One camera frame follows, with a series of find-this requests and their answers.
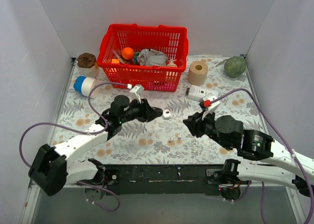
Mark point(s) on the floral table mat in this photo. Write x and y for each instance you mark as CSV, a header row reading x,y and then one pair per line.
x,y
147,143

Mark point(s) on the white rectangular bottle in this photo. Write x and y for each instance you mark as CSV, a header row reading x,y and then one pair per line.
x,y
196,92

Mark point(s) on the green melon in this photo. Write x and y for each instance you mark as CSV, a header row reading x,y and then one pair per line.
x,y
234,66

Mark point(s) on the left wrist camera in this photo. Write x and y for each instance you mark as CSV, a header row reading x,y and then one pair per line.
x,y
135,92

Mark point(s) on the red plastic shopping basket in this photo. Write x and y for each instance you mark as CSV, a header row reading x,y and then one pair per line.
x,y
172,41

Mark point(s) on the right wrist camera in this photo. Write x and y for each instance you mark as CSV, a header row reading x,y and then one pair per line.
x,y
209,104

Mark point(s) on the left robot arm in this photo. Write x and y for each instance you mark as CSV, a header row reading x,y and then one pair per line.
x,y
53,166

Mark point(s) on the crumpled grey foil bag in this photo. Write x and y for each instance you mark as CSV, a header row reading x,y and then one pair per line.
x,y
151,57

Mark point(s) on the orange fruit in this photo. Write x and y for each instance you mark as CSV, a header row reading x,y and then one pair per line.
x,y
127,53

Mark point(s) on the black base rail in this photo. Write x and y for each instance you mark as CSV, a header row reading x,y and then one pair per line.
x,y
158,179

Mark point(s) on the brown paper roll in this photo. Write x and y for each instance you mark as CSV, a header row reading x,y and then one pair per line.
x,y
197,73

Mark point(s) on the white earbud charging case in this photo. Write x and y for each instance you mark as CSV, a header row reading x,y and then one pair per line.
x,y
166,114

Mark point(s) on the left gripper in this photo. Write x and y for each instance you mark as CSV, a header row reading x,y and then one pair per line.
x,y
143,110

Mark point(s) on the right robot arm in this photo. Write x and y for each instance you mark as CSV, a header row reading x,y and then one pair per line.
x,y
274,163

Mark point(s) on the beige toy in basket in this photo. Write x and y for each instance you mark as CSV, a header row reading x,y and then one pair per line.
x,y
171,64

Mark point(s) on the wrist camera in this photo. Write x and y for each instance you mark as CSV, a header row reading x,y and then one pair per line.
x,y
135,92
209,104

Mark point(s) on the black earbud charging case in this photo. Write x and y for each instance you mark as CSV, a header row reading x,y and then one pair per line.
x,y
158,110

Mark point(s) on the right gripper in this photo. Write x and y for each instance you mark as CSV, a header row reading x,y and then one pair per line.
x,y
198,123

